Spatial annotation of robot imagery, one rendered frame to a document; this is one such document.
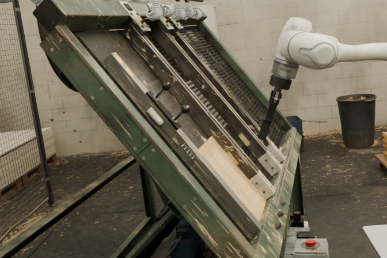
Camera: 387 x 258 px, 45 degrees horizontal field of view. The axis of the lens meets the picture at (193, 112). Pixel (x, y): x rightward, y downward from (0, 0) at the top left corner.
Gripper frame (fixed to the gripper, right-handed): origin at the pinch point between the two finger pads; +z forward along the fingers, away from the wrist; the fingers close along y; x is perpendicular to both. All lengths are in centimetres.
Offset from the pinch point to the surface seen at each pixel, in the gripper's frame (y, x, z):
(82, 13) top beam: -8, -80, -20
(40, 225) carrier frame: -60, -96, 102
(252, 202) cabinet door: -34, 7, 40
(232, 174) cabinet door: -38, -5, 32
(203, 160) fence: -15.9, -18.7, 23.5
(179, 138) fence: -16.1, -30.5, 17.5
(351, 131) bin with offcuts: -458, 135, 62
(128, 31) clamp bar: -55, -74, -15
